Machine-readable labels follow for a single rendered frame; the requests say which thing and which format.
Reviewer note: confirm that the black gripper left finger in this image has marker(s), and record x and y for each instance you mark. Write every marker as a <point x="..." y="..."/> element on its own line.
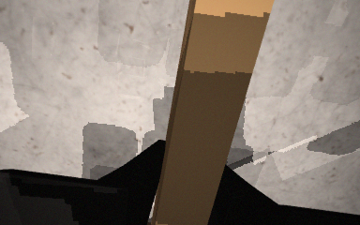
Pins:
<point x="122" y="197"/>

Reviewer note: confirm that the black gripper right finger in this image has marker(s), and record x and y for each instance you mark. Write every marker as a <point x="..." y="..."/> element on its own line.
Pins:
<point x="239" y="203"/>

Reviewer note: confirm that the long wooden rail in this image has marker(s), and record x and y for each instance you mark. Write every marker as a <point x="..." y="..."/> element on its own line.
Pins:
<point x="221" y="43"/>

